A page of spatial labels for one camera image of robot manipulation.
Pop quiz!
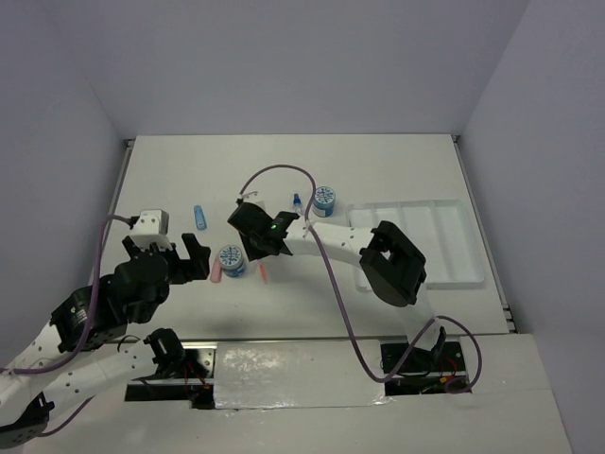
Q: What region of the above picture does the orange highlighter pen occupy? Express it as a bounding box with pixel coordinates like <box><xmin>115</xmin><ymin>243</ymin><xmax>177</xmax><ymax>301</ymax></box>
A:
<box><xmin>258</xmin><ymin>263</ymin><xmax>268</xmax><ymax>285</ymax></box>

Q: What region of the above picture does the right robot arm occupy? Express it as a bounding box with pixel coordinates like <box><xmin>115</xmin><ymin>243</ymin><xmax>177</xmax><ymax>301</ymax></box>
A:
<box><xmin>228</xmin><ymin>200</ymin><xmax>445</xmax><ymax>371</ymax></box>

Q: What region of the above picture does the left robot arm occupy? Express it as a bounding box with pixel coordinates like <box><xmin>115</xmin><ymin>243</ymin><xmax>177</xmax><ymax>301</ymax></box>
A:
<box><xmin>1</xmin><ymin>234</ymin><xmax>211</xmax><ymax>449</ymax></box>

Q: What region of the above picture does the blue highlighter cap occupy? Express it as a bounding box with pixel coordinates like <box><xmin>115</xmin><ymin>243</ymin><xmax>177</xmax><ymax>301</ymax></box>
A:
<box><xmin>194</xmin><ymin>205</ymin><xmax>207</xmax><ymax>231</ymax></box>

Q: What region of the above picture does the pink highlighter cap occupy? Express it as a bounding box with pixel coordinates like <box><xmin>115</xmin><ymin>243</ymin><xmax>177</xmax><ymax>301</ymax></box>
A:
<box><xmin>209</xmin><ymin>255</ymin><xmax>222</xmax><ymax>284</ymax></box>

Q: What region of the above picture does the blue paint jar near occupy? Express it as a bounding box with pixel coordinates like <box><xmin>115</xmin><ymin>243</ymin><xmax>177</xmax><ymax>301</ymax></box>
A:
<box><xmin>218</xmin><ymin>245</ymin><xmax>246</xmax><ymax>278</ymax></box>

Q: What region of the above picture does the blue paint jar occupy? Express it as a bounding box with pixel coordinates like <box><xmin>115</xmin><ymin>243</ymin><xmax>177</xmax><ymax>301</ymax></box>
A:
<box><xmin>218</xmin><ymin>245</ymin><xmax>246</xmax><ymax>278</ymax></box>
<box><xmin>312</xmin><ymin>186</ymin><xmax>337</xmax><ymax>218</ymax></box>

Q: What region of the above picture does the clear blue spray bottle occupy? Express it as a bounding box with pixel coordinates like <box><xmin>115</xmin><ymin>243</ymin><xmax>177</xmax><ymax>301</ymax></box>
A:
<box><xmin>292</xmin><ymin>193</ymin><xmax>303</xmax><ymax>216</ymax></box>

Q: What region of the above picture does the blue paint jar far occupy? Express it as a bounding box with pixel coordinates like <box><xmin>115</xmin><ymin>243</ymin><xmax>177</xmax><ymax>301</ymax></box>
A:
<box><xmin>312</xmin><ymin>186</ymin><xmax>337</xmax><ymax>218</ymax></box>

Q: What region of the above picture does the clear plastic organizer tray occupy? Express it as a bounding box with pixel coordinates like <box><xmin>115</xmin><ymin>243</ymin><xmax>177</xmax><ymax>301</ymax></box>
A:
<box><xmin>346</xmin><ymin>200</ymin><xmax>485</xmax><ymax>290</ymax></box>

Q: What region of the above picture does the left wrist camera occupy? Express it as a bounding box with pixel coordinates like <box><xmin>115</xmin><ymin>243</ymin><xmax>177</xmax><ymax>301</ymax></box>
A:
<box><xmin>130</xmin><ymin>209</ymin><xmax>172</xmax><ymax>250</ymax></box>

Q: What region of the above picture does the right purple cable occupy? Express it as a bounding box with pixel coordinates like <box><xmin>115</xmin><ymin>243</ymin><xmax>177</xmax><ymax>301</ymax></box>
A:
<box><xmin>238</xmin><ymin>164</ymin><xmax>484</xmax><ymax>394</ymax></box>

